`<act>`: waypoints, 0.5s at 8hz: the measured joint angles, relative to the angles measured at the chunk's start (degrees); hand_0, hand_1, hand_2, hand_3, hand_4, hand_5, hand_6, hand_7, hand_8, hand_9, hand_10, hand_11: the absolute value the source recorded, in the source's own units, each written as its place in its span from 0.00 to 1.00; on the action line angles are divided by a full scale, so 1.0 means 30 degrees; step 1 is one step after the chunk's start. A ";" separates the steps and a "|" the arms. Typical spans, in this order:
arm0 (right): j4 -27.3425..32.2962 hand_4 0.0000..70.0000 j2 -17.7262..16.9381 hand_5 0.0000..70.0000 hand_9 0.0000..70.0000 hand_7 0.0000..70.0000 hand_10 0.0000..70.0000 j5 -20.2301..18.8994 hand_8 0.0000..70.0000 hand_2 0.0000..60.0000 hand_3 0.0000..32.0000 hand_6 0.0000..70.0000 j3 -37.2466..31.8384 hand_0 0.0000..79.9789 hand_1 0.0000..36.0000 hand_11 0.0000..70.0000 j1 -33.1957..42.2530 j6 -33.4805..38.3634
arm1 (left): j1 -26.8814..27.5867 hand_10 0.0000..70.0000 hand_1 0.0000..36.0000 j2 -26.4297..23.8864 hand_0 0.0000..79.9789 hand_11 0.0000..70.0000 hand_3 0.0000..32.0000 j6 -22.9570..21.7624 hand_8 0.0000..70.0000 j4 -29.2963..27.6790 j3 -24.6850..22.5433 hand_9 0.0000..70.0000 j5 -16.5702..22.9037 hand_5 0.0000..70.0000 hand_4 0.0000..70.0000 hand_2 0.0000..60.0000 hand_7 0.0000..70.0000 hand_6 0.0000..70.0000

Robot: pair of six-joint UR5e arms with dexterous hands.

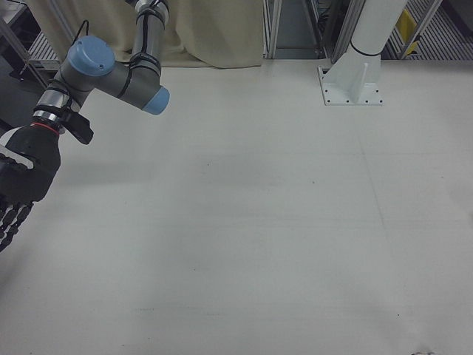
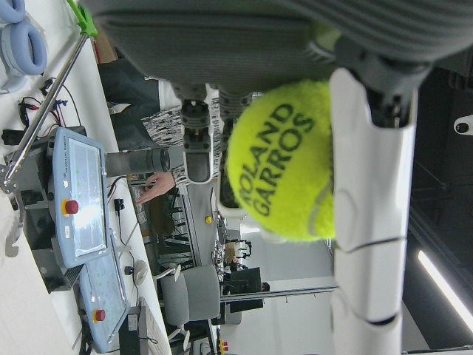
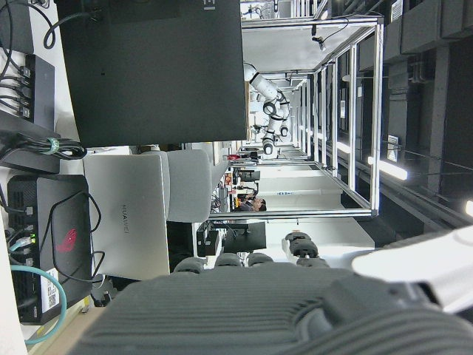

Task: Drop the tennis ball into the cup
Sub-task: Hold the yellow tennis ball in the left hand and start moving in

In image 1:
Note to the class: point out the black dexterous robot hand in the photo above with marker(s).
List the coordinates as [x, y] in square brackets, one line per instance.
[35, 162]

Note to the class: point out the grey UR5e robot arm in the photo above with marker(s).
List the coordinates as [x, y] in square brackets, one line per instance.
[111, 74]

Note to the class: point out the grey metal shelf rack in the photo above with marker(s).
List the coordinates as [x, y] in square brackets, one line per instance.
[37, 48]

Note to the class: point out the beige curtain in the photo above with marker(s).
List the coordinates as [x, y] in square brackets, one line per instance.
[207, 29]

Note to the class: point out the yellow tag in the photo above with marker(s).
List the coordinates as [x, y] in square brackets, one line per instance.
[406, 23]

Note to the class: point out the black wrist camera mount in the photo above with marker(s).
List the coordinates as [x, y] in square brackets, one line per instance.
[78, 127]

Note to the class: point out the aluminium frame structure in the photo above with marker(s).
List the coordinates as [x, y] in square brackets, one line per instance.
[292, 27]

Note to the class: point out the white pedestal base plate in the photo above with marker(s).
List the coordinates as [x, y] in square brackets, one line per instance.
[351, 87]

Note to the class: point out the white pedestal column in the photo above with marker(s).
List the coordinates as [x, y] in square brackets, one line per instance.
[375, 26]

